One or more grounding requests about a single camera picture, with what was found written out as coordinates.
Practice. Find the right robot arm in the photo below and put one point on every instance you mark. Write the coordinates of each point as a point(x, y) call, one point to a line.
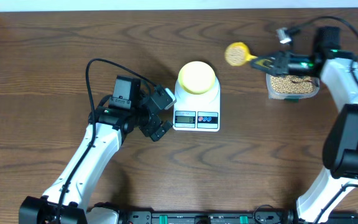
point(338, 70)

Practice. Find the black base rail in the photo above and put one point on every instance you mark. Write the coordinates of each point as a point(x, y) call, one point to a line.
point(204, 217)

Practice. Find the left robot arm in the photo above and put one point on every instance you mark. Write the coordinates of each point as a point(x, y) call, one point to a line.
point(116, 115)

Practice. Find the soybeans in container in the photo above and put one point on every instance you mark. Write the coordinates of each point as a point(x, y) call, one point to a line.
point(292, 84)

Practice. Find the yellow measuring scoop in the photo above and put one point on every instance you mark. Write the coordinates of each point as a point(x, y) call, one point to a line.
point(237, 54)

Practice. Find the white digital kitchen scale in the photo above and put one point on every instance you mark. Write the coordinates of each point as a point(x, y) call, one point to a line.
point(197, 112)

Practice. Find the pale yellow bowl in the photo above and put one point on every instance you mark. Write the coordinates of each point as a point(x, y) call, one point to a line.
point(196, 77)

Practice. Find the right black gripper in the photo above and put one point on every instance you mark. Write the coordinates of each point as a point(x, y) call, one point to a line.
point(275, 68)

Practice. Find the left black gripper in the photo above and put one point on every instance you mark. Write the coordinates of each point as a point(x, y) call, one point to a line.
point(149, 117)

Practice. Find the clear plastic container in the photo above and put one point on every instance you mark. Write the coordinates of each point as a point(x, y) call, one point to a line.
point(284, 96)

